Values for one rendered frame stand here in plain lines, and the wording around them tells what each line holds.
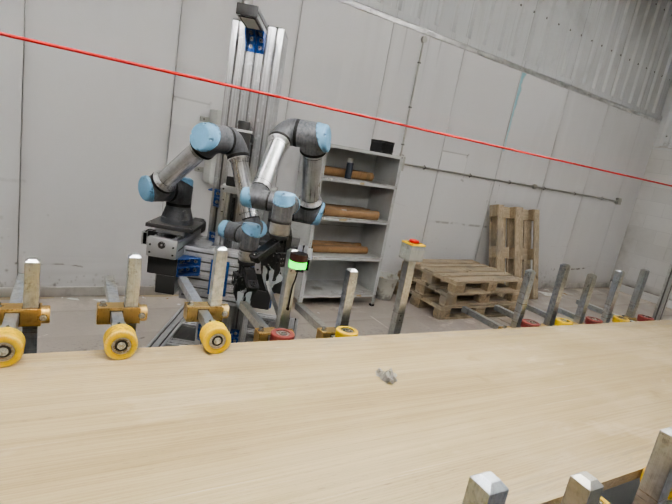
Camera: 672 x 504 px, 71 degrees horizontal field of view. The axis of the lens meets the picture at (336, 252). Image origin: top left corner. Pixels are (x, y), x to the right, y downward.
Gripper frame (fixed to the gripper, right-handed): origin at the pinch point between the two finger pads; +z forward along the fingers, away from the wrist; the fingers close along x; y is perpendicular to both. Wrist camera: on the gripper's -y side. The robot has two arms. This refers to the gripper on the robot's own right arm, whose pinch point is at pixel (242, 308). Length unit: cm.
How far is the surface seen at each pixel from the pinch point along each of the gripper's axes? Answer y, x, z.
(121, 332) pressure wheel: -52, 50, -16
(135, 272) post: -33, 46, -25
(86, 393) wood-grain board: -67, 58, -8
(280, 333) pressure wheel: -41.9, 1.0, -8.3
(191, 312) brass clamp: -33.8, 28.7, -13.0
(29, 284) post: -33, 71, -21
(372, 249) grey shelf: 223, -215, 28
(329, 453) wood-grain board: -100, 13, -8
